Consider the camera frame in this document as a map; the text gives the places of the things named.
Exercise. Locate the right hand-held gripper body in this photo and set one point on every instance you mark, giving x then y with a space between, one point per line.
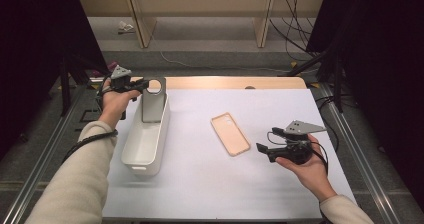
296 150

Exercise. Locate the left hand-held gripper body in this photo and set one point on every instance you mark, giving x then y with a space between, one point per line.
121 80

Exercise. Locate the clear phone case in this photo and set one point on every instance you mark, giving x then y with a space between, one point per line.
153 107

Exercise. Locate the beige phone case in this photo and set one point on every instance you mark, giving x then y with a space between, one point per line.
230 135

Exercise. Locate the white storage box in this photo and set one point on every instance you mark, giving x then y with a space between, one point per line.
143 144

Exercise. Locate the person's left hand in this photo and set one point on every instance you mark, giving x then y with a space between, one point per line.
115 107

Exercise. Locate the person's right hand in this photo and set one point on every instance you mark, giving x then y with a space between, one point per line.
316 177

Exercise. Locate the small pink object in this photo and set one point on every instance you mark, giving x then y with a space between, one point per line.
112 66

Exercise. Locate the dark table grommet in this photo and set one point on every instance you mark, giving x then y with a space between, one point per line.
250 87

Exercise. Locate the crumpled white paper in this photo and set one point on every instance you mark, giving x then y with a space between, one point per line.
125 26

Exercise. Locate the black metal stand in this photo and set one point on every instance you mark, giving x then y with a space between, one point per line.
65 90

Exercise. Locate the black tripod stand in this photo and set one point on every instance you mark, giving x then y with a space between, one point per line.
338 90

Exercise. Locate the white table mat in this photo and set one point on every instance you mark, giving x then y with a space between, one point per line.
200 184

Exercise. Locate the wooden shelf unit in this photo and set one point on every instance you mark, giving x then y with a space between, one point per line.
200 4

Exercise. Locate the black curtain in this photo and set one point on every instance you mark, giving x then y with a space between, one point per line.
383 50
26 50

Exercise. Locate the aluminium floor rail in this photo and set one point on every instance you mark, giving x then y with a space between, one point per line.
366 165
43 157

